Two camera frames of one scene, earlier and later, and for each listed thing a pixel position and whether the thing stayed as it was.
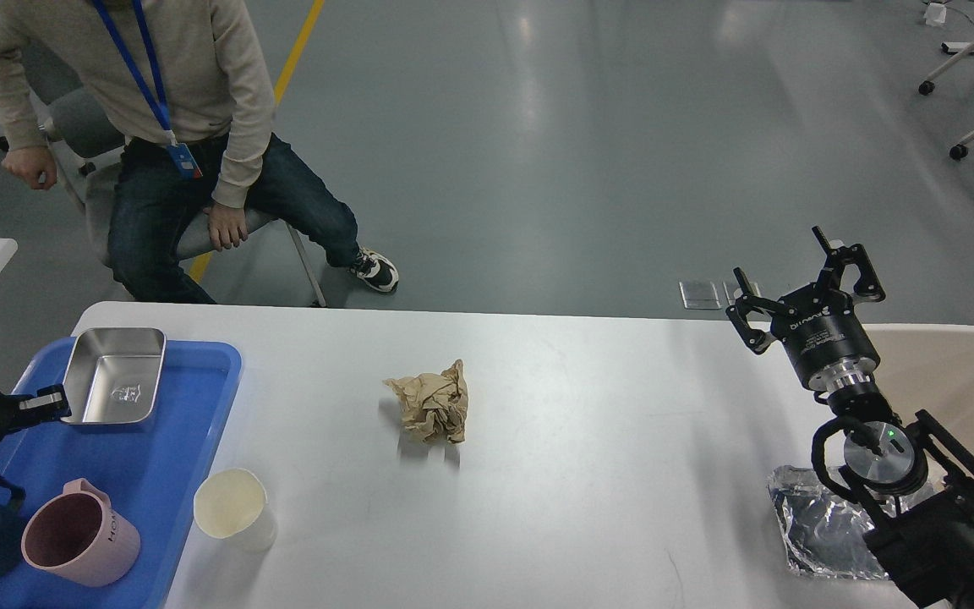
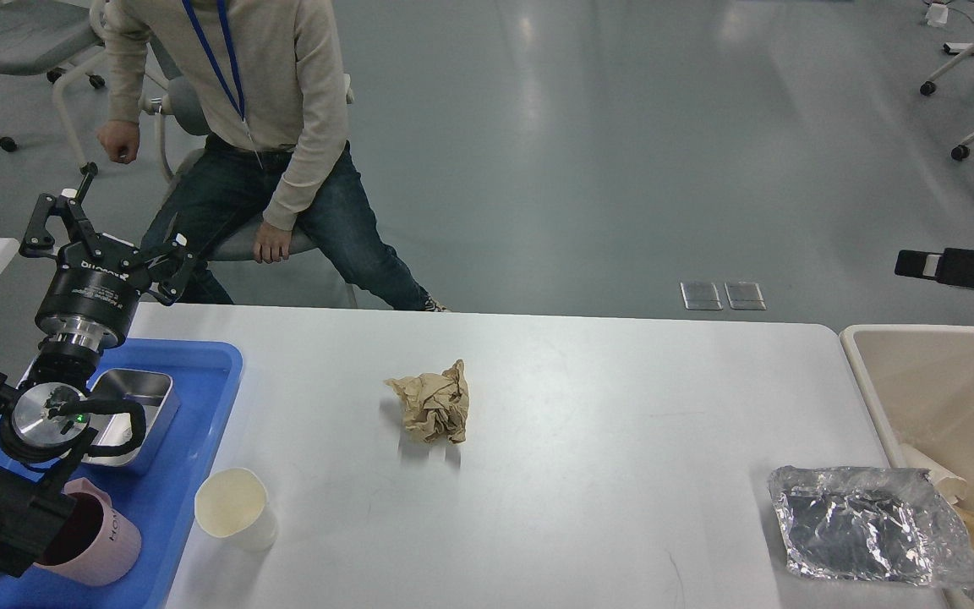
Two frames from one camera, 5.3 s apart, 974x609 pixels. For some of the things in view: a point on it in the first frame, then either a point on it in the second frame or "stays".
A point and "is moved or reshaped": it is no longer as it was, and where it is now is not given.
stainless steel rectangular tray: [112, 375] is moved or reshaped
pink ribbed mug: [74, 539] stays
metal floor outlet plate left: [699, 295] stays
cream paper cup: [231, 505] stays
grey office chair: [88, 130] -> [182, 124]
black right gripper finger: [838, 258] -> [920, 264]
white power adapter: [935, 14] stays
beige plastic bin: [972, 380] stays
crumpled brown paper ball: [434, 407] stays
